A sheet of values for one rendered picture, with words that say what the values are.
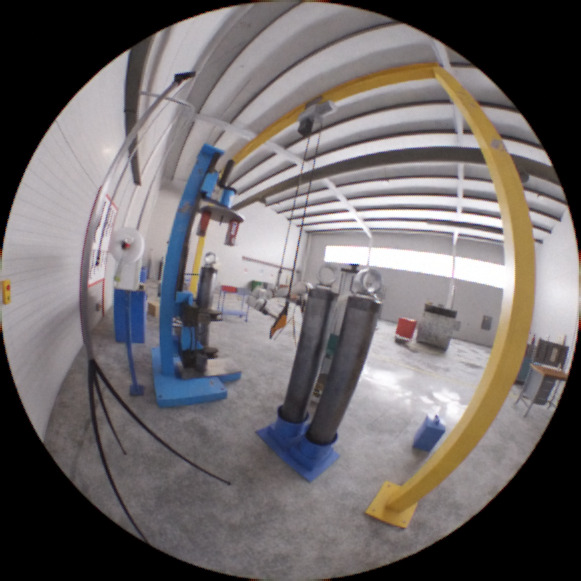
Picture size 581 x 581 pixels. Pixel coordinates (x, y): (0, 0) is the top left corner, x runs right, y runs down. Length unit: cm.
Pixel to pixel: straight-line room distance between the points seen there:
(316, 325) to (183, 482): 158
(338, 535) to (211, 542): 78
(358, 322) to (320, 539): 154
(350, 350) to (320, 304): 35
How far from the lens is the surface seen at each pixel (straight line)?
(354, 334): 100
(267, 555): 150
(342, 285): 225
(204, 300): 206
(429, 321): 817
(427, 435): 230
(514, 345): 108
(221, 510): 153
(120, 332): 343
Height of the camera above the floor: 149
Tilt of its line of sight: 3 degrees down
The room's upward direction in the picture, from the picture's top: 11 degrees clockwise
